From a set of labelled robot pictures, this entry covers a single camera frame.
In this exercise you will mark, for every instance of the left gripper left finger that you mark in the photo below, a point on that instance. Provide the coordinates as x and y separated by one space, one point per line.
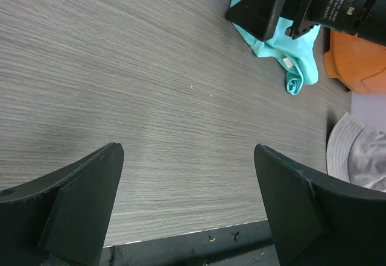
62 216

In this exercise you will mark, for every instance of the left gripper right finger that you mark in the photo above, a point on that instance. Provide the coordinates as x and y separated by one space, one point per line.
316 219

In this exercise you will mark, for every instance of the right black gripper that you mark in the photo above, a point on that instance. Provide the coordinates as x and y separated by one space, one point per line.
260 17

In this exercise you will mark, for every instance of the teal t shirt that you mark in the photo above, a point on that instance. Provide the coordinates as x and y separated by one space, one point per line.
296 56

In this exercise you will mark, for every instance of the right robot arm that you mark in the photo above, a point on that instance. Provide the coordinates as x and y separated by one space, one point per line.
362 18

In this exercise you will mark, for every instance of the grey bucket hat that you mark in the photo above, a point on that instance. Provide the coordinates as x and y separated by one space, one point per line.
356 153

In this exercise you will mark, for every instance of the orange plastic tub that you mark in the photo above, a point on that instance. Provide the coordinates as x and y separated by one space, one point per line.
357 63

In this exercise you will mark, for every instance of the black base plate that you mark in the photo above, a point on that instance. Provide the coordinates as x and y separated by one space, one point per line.
243 244

